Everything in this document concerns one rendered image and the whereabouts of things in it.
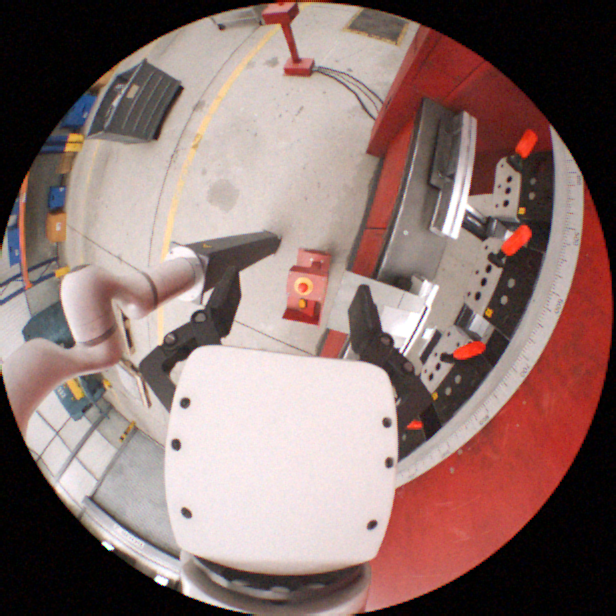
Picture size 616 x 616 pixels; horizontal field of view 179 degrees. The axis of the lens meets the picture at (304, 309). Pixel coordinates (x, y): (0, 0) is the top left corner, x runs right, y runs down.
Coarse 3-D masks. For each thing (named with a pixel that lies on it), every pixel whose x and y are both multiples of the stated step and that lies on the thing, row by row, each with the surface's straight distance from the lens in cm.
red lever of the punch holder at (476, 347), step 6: (474, 342) 36; (480, 342) 36; (462, 348) 37; (468, 348) 36; (474, 348) 35; (480, 348) 35; (444, 354) 40; (450, 354) 40; (456, 354) 38; (462, 354) 37; (468, 354) 37; (474, 354) 37; (444, 360) 40; (450, 360) 41; (456, 360) 42
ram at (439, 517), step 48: (576, 288) 34; (528, 336) 35; (576, 336) 32; (528, 384) 34; (576, 384) 32; (480, 432) 37; (528, 432) 33; (576, 432) 32; (432, 480) 44; (480, 480) 37; (528, 480) 34; (432, 528) 45; (480, 528) 38; (384, 576) 58; (432, 576) 47
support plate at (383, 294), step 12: (348, 276) 54; (360, 276) 54; (348, 288) 55; (372, 288) 56; (384, 288) 57; (396, 288) 58; (336, 300) 56; (348, 300) 56; (384, 300) 58; (396, 300) 59; (408, 300) 60; (420, 300) 62; (336, 312) 57; (336, 324) 59; (348, 324) 59; (396, 336) 65
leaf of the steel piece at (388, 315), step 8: (384, 312) 59; (392, 312) 60; (400, 312) 61; (408, 312) 62; (384, 320) 60; (392, 320) 61; (400, 320) 62; (384, 328) 62; (392, 328) 63; (400, 328) 63
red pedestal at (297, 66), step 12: (264, 12) 170; (276, 12) 166; (288, 12) 165; (288, 24) 181; (288, 36) 187; (288, 60) 216; (300, 60) 212; (312, 60) 212; (288, 72) 213; (300, 72) 209; (312, 72) 215
